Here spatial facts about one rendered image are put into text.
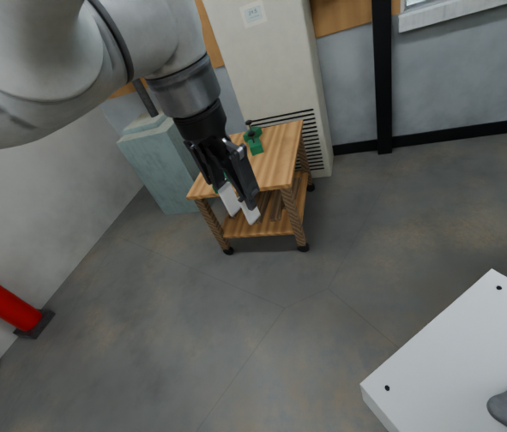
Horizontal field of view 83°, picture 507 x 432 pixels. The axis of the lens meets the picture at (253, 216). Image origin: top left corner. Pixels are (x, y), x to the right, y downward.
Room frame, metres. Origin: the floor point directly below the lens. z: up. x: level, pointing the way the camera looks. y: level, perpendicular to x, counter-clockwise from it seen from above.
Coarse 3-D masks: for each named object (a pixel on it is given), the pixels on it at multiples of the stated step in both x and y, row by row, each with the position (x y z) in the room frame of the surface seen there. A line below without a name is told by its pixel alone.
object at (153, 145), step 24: (144, 96) 2.18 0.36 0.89; (144, 120) 2.21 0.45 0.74; (168, 120) 2.11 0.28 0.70; (120, 144) 2.10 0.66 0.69; (144, 144) 2.01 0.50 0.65; (168, 144) 1.92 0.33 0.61; (144, 168) 2.07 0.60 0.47; (168, 168) 1.97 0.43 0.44; (192, 168) 1.97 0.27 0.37; (168, 192) 2.03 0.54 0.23
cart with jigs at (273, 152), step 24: (264, 144) 1.54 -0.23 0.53; (288, 144) 1.42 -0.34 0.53; (264, 168) 1.29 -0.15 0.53; (288, 168) 1.20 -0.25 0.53; (192, 192) 1.35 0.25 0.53; (216, 192) 1.24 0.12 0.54; (264, 192) 1.56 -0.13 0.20; (288, 192) 1.10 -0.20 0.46; (240, 216) 1.44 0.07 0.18; (264, 216) 1.35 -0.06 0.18; (288, 216) 1.12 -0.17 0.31
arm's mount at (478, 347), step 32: (480, 288) 0.25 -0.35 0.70; (448, 320) 0.22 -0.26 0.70; (480, 320) 0.20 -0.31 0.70; (416, 352) 0.19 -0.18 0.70; (448, 352) 0.17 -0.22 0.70; (480, 352) 0.15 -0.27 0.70; (384, 384) 0.17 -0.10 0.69; (416, 384) 0.15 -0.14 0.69; (448, 384) 0.13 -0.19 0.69; (480, 384) 0.12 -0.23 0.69; (384, 416) 0.13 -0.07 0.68; (416, 416) 0.11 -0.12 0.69; (448, 416) 0.10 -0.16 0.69; (480, 416) 0.08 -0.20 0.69
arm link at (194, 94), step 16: (192, 64) 0.40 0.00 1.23; (208, 64) 0.42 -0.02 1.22; (160, 80) 0.40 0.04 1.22; (176, 80) 0.39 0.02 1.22; (192, 80) 0.39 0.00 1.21; (208, 80) 0.41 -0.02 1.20; (160, 96) 0.41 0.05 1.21; (176, 96) 0.39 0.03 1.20; (192, 96) 0.39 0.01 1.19; (208, 96) 0.40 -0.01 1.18; (176, 112) 0.40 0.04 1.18; (192, 112) 0.39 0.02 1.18
